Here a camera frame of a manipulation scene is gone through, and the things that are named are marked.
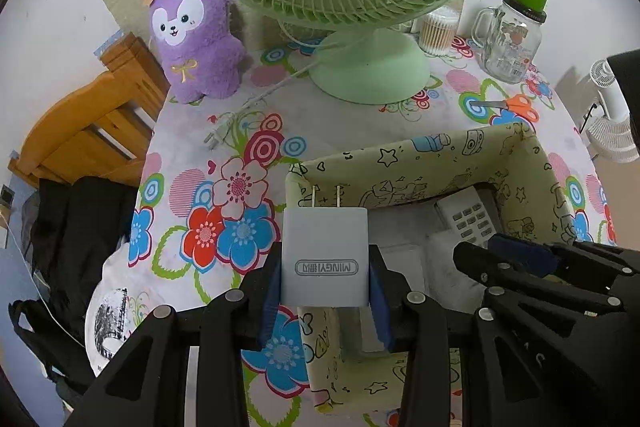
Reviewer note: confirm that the cartoon printed storage box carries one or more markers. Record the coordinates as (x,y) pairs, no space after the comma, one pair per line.
(410,167)

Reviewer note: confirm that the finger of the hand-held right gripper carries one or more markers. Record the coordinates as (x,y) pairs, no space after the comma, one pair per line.
(480,264)
(530,257)

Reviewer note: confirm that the white remote control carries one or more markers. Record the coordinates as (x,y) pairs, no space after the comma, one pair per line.
(467,217)

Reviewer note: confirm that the white tower printed bag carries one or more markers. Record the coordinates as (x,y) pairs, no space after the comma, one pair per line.
(115,312)

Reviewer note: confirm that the light blue paper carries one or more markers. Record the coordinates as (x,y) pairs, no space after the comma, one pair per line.
(110,42)

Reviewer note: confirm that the white charger plug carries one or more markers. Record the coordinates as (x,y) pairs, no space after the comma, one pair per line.
(325,247)

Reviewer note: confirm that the glass mug jar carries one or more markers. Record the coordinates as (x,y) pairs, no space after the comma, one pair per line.
(510,47)

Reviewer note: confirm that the black bag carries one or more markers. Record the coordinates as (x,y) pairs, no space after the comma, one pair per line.
(75,232)

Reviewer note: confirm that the purple plush toy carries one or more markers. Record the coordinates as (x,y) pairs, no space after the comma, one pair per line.
(200,37)

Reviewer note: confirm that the green desk fan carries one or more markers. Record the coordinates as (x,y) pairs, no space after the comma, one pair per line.
(370,67)

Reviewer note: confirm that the wall socket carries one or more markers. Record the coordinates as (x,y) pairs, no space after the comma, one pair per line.
(7,196)

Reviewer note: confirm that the dark object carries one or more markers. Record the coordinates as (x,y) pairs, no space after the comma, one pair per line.
(627,92)

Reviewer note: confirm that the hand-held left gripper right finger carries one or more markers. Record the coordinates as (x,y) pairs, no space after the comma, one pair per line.
(377,307)

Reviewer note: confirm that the white standing fan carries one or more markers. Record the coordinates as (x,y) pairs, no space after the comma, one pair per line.
(612,122)

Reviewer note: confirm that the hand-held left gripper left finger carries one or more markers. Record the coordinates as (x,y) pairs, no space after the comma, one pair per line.
(272,297)

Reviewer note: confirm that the floral tablecloth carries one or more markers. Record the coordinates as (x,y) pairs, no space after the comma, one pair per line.
(200,157)

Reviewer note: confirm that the clear cotton swab jar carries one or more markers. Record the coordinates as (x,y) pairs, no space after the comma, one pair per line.
(437,32)

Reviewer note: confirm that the wooden chair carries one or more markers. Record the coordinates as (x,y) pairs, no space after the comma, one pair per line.
(90,122)

